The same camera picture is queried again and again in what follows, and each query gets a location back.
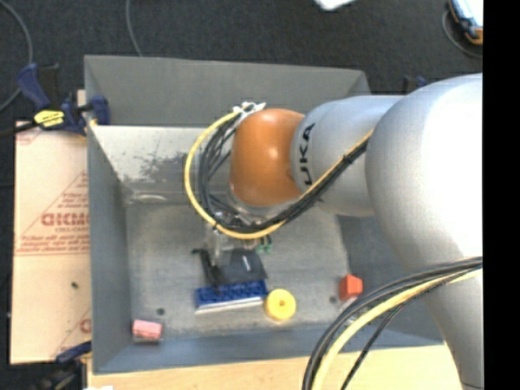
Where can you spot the black flat box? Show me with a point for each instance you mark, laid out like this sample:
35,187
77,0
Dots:
243,268

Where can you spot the grey metal bin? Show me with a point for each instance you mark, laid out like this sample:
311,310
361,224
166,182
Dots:
162,258

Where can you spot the orange block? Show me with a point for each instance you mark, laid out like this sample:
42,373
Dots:
350,287

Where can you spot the brown cardboard board, red print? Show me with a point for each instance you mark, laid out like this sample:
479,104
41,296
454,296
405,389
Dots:
48,258

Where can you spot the pink sponge block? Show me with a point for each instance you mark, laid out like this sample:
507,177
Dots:
146,330

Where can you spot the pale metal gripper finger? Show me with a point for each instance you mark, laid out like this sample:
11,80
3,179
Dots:
215,246

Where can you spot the blue studded toy brick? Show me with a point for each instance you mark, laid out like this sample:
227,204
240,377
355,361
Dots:
227,293

